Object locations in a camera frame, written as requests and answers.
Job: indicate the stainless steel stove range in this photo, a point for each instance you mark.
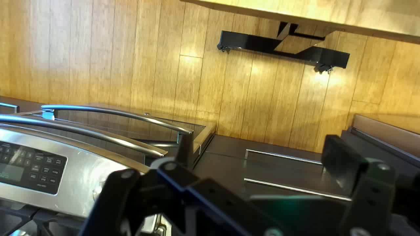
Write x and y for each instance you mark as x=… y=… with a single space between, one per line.
x=55 y=160

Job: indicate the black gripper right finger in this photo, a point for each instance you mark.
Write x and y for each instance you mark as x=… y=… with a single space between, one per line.
x=369 y=184

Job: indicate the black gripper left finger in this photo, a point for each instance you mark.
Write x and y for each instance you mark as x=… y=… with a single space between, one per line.
x=109 y=214

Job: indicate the black rolling table base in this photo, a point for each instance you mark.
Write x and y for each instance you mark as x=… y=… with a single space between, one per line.
x=289 y=44

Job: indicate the dark drawer cabinet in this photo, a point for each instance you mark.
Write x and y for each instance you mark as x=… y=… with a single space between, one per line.
x=294 y=187

